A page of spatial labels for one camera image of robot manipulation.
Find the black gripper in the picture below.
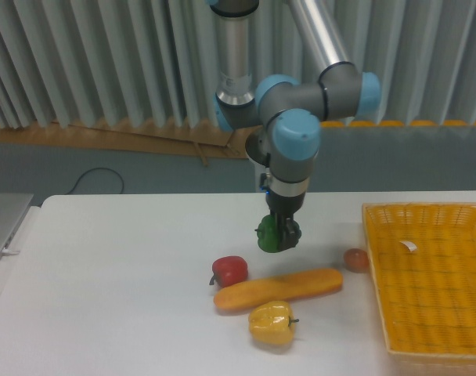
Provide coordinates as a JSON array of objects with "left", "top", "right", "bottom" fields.
[{"left": 265, "top": 190, "right": 305, "bottom": 251}]

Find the green bell pepper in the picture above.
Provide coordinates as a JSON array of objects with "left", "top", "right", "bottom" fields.
[{"left": 255, "top": 214, "right": 281, "bottom": 253}]

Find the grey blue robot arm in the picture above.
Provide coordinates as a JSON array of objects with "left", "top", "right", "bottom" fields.
[{"left": 208, "top": 1, "right": 381, "bottom": 253}]

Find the red bell pepper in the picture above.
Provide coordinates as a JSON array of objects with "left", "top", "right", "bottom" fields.
[{"left": 209, "top": 255, "right": 248, "bottom": 287}]

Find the yellow bell pepper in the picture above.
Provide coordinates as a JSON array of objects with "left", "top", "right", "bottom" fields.
[{"left": 248, "top": 301, "right": 299, "bottom": 345}]

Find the yellow wicker basket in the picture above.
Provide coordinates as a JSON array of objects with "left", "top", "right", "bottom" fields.
[{"left": 362, "top": 202, "right": 476, "bottom": 359}]

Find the orange bread loaf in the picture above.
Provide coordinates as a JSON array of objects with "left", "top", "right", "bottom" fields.
[{"left": 213, "top": 268, "right": 344, "bottom": 312}]

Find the brown egg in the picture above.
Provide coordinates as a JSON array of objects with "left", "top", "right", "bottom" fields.
[{"left": 343, "top": 248, "right": 370, "bottom": 273}]

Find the white paper tag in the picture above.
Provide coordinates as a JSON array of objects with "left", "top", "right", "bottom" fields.
[{"left": 400, "top": 240, "right": 417, "bottom": 252}]

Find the brown cardboard sheet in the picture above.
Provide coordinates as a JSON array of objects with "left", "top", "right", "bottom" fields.
[{"left": 0, "top": 117, "right": 255, "bottom": 166}]

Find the grey pleated curtain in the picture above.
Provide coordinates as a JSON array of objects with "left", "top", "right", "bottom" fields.
[{"left": 0, "top": 1, "right": 476, "bottom": 128}]

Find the silver laptop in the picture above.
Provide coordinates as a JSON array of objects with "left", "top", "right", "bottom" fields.
[{"left": 0, "top": 193, "right": 33, "bottom": 258}]

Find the black floor cable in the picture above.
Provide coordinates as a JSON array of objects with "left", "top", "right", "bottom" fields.
[{"left": 63, "top": 167, "right": 125, "bottom": 196}]

